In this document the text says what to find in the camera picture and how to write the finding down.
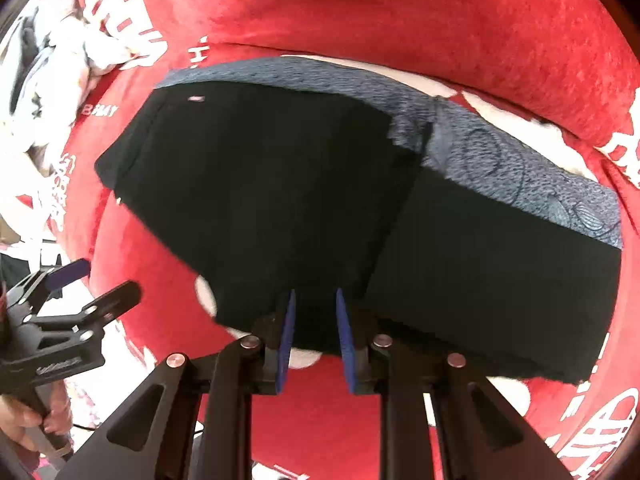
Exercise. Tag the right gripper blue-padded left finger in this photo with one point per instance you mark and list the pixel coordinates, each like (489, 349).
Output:
(193, 418)

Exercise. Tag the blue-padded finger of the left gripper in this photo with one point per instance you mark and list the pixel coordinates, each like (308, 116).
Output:
(34, 290)

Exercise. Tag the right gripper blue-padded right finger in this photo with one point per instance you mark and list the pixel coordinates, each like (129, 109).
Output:
(440, 417)

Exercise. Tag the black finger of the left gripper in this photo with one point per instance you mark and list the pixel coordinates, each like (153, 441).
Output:
(101, 311)

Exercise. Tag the black pants with grey waistband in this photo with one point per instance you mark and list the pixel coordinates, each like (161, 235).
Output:
(291, 176)

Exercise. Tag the maroon sleeve left forearm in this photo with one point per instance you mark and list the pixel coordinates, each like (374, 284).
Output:
(17, 463)

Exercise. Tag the person's left hand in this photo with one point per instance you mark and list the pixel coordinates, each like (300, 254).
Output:
(17, 418)

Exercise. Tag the white and grey crumpled clothes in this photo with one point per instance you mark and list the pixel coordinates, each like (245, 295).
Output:
(52, 57)

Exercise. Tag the red sofa cover white characters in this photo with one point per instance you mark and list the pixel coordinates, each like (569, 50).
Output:
(561, 60)

